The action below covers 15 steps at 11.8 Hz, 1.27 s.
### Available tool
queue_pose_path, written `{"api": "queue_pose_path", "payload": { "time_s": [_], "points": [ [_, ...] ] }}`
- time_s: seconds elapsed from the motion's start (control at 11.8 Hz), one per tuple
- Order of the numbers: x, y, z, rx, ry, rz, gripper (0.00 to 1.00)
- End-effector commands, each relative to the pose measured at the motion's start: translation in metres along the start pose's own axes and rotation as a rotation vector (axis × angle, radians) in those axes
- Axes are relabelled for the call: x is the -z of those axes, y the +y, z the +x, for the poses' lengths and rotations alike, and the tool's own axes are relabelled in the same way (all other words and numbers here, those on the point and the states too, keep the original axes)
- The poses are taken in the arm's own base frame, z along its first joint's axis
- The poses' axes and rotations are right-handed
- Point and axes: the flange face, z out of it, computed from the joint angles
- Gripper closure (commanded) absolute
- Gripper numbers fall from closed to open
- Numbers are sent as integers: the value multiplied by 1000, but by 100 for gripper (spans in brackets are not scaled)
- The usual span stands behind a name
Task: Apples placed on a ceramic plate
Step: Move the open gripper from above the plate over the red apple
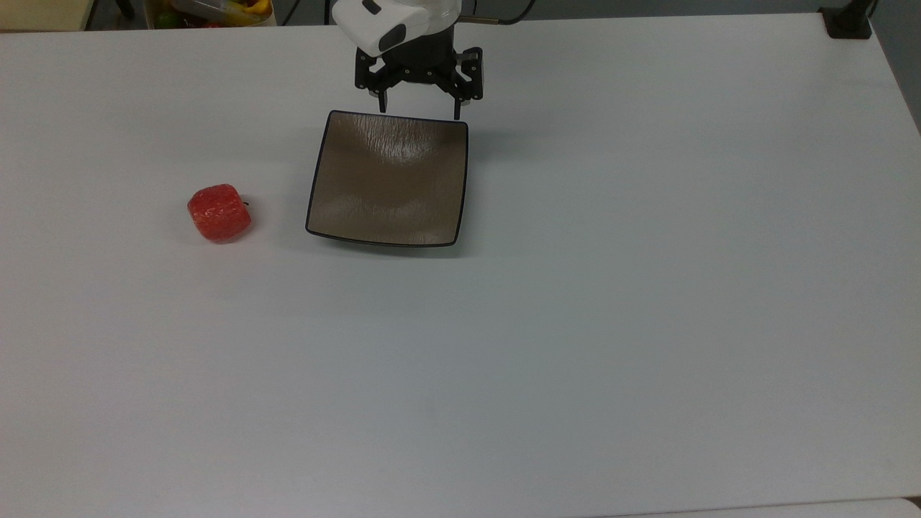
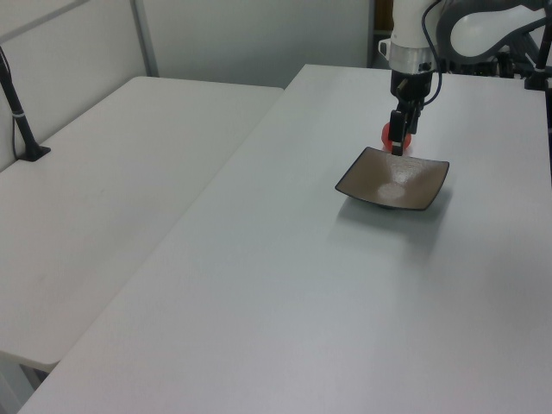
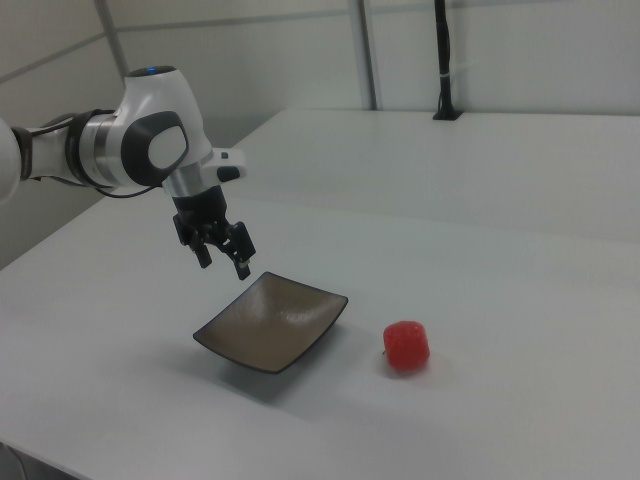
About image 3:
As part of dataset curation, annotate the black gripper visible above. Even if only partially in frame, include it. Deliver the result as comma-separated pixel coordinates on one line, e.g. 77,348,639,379
171,183,257,282

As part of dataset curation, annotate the red apple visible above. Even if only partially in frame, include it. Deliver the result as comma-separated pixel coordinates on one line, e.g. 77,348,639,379
382,319,432,374

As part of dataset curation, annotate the brown square ceramic plate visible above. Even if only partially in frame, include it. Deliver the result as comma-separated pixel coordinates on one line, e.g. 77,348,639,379
192,271,350,375

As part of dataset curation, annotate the black pole with base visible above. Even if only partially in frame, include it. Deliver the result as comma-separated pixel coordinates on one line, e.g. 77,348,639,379
431,0,464,122

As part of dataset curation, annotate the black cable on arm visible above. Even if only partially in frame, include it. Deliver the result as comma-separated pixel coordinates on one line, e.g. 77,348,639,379
79,164,169,199

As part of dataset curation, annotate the grey aluminium partition post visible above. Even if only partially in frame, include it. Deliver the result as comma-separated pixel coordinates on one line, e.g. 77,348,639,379
347,0,380,111

